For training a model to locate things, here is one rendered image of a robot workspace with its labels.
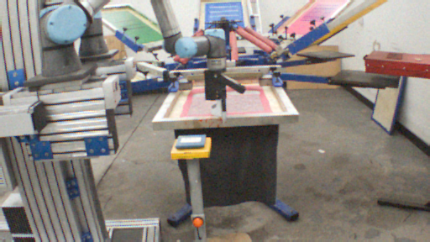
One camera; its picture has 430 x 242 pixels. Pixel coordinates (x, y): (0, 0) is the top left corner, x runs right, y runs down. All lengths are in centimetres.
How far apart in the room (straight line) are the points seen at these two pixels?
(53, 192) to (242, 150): 86
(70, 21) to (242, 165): 97
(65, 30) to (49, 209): 89
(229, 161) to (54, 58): 87
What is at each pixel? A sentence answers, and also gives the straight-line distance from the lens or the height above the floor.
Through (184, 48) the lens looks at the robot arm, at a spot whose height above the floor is 128.
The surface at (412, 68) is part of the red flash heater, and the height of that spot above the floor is 107.
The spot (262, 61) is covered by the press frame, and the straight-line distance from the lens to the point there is 260.
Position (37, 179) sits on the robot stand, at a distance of 162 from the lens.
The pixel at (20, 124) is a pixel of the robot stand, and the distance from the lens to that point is 119.
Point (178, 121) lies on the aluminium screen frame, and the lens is 144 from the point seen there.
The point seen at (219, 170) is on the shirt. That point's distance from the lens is 161.
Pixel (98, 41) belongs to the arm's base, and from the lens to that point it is 170.
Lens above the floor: 142
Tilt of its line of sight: 18 degrees down
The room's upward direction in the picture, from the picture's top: 4 degrees counter-clockwise
